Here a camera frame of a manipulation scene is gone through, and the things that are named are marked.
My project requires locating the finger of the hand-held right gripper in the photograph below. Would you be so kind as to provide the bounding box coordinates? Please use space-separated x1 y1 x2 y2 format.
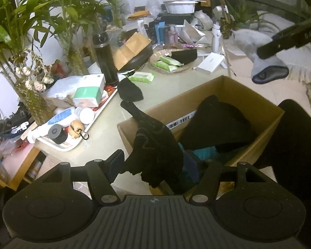
257 26 305 59

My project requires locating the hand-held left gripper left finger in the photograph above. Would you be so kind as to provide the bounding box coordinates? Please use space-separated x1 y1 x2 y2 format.
56 149 125 205

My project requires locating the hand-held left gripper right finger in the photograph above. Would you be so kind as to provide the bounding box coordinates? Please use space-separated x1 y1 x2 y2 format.
183 152 262 204

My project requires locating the blue wet wipes pack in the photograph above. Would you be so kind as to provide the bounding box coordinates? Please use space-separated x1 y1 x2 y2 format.
179 143 223 161

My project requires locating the white sock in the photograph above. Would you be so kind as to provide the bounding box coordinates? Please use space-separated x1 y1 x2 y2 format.
232 28 289 85

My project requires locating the black glove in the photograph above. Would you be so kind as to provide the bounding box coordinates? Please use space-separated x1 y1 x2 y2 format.
120 100 184 188

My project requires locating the black knit hat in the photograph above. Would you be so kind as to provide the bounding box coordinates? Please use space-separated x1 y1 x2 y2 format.
180 95 258 151

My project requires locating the cardboard box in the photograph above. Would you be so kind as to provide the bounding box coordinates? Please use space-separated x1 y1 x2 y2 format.
117 75 285 195

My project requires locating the white fringed rug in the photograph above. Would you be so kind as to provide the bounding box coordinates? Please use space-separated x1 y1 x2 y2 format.
285 49 311 115

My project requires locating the aloe plant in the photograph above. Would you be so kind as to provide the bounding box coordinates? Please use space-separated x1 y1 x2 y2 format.
233 2 278 29

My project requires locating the white tray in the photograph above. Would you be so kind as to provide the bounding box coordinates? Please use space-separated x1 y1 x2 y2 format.
35 85 119 152

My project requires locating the white round jar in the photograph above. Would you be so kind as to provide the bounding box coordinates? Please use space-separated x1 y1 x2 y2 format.
79 107 94 124

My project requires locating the pineapple print cup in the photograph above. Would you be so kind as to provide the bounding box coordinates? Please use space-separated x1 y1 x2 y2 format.
221 18 233 40

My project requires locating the black round speaker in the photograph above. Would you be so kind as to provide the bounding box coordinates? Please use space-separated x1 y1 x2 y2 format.
48 124 68 144

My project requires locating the white handheld gimbal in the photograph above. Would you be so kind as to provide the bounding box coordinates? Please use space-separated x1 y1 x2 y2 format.
211 23 221 54

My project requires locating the white plastic gadget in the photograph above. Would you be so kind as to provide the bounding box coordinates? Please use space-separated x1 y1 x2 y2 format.
213 5 227 18

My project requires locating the black knit cloth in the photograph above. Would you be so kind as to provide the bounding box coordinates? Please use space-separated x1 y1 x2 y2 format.
118 78 144 102

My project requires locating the green white tissue box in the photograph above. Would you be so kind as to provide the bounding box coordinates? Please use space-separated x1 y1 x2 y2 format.
73 74 105 107

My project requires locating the white blue tube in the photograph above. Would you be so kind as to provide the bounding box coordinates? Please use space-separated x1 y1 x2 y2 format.
27 107 75 143

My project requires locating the white power bank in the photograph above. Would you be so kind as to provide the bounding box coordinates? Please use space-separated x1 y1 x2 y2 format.
196 52 225 75

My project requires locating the green wet wipes pack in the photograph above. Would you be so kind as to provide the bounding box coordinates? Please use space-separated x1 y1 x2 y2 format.
153 61 177 71
128 72 156 84
158 56 184 66

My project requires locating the black folded cloth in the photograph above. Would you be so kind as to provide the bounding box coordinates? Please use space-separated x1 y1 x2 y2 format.
170 49 198 64

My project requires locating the wooden shelf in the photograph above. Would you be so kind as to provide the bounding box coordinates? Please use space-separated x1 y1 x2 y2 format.
0 145 47 191

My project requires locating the clear plastic plate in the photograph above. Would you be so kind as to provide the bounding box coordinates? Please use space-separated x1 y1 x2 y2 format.
150 48 199 73

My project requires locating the bamboo with dried flowers vase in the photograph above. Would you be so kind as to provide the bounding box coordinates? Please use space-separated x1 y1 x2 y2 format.
0 0 55 125

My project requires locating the black thermos bottle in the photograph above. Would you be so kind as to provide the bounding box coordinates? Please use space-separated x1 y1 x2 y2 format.
92 33 120 85

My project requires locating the person's black trouser leg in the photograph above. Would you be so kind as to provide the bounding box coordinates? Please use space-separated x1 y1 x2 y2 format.
254 99 311 249

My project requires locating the white plastic bowl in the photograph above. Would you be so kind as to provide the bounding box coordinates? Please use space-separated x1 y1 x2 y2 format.
162 0 199 14

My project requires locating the pink soap pump bottle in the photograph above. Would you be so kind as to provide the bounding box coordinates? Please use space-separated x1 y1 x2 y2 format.
168 24 179 44

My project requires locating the black flat box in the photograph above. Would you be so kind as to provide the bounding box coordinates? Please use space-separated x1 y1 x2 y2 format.
161 13 195 25

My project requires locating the tall bamboo in glass vase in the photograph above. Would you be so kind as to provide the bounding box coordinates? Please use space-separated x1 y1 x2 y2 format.
28 0 99 76

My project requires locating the brown paper envelope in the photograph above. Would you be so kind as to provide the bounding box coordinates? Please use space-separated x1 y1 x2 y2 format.
112 32 152 70

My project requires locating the blue product box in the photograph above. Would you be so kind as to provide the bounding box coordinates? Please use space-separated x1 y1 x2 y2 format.
158 22 167 43

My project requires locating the dark product box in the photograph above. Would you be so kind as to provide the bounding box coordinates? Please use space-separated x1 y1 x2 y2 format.
148 27 158 44

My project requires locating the small bamboo in glass vase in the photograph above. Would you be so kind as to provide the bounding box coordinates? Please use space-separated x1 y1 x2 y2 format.
98 0 131 29

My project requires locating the yellow cloth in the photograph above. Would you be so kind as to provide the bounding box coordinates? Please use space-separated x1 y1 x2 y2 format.
127 10 151 20

